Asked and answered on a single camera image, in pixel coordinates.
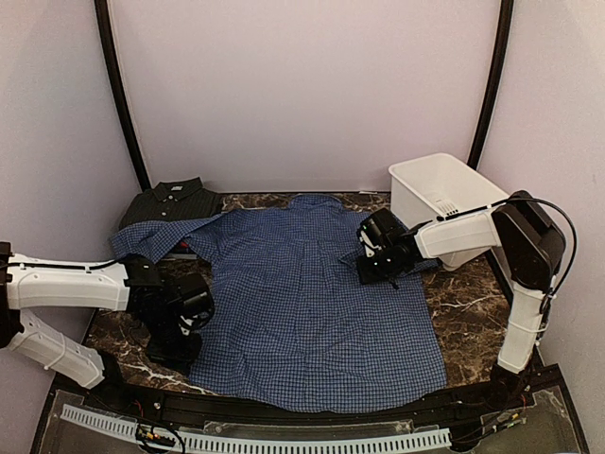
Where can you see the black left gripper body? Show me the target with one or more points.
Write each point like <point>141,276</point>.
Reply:
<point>166,345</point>

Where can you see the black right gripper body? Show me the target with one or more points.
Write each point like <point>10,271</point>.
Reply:
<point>380,270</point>

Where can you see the blue checked long sleeve shirt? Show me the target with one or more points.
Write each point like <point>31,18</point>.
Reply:
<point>293,325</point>

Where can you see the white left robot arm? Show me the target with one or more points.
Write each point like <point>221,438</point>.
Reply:
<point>28,282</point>

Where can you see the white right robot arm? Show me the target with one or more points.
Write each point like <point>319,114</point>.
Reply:
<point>532,242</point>

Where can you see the white plastic basket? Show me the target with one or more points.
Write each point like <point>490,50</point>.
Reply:
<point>438,185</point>

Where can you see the black striped folded shirt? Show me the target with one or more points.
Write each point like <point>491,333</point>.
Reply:
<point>173,201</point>

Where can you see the black front table rail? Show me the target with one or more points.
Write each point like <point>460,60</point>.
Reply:
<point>455,406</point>

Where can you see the white slotted cable duct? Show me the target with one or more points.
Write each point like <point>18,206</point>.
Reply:
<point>164,440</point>

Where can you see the black right frame post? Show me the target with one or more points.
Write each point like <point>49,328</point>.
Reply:
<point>500,46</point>

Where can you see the black frame post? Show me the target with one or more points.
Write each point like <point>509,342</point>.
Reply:
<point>121,104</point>
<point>500,46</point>

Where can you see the black left frame post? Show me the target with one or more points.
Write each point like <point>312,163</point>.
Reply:
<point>121,104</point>

